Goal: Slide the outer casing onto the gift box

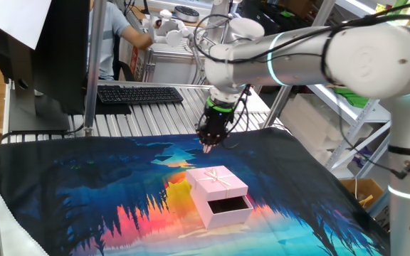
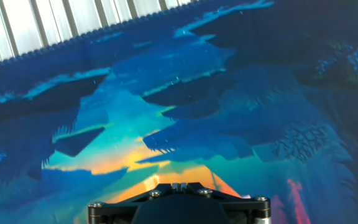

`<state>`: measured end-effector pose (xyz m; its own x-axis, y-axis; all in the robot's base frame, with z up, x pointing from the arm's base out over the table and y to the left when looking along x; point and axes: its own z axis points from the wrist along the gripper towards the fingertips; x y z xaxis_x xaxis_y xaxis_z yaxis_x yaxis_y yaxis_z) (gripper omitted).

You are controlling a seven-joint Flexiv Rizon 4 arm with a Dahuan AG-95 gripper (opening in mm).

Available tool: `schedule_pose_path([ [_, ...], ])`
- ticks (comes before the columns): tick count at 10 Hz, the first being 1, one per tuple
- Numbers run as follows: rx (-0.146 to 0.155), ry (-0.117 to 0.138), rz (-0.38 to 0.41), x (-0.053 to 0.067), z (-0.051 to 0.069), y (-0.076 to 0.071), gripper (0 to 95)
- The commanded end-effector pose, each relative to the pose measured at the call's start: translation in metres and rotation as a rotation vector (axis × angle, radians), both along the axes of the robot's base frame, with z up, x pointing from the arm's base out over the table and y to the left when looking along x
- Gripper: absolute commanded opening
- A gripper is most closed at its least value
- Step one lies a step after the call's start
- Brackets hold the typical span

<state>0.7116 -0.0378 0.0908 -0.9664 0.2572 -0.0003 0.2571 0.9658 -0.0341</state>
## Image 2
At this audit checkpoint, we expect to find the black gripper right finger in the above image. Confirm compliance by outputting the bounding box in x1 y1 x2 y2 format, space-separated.
180 182 272 224

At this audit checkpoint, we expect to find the colourful forest print cloth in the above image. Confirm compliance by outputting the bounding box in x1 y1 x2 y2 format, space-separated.
0 0 358 224

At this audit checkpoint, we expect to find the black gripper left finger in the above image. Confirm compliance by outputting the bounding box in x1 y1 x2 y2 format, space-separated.
88 182 180 224

